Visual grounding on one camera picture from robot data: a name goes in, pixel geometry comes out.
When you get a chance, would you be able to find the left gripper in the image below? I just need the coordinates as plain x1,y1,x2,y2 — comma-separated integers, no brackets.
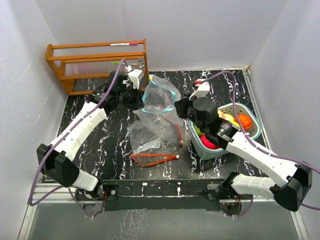
117,84,144,111

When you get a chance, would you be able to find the pink peach toy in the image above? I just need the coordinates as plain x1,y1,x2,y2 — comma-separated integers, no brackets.
217,110,226,119

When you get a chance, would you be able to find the green custard apple toy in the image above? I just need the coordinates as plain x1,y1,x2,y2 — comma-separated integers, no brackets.
193,125,204,136

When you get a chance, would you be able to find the blue zipper plastic bag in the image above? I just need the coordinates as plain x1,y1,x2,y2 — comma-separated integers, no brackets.
141,74,182,114

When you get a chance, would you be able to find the yellow pear toy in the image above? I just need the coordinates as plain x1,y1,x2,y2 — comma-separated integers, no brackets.
223,113,240,127

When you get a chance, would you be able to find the orange zipper bag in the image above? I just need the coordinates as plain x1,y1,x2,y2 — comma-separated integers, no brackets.
130,153,180,168
127,108,185,154

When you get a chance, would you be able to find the orange pumpkin toy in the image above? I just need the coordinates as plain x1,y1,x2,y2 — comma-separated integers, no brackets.
238,113,253,131

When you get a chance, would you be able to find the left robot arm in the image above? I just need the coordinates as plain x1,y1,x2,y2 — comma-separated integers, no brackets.
36,69,144,200

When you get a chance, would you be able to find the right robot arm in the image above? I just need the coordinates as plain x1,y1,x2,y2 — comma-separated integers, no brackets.
174,96,313,212

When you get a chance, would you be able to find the pink red dragonfruit toy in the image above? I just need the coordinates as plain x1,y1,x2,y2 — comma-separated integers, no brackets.
200,135,220,150

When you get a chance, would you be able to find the light blue plastic basket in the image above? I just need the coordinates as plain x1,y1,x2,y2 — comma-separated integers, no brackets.
188,102,262,160

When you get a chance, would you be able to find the pink white marker pen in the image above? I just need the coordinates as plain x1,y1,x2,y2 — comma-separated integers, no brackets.
110,42,138,47

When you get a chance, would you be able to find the wooden shelf rack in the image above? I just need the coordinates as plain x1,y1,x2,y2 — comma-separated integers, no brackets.
44,39,149,96

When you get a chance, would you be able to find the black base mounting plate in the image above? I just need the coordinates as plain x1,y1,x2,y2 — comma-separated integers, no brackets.
75,179,251,214

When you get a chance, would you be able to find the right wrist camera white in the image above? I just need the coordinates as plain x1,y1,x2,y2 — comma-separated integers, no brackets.
189,79,210,100

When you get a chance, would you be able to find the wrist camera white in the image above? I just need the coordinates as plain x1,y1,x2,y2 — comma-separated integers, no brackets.
125,65,144,90
189,79,210,100

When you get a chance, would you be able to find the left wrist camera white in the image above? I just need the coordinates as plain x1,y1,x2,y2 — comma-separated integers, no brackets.
125,65,144,90

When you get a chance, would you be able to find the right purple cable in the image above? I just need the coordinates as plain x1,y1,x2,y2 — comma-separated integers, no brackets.
193,70,320,210

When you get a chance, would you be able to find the aluminium rail frame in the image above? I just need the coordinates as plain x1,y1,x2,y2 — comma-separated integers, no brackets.
18,67,308,240

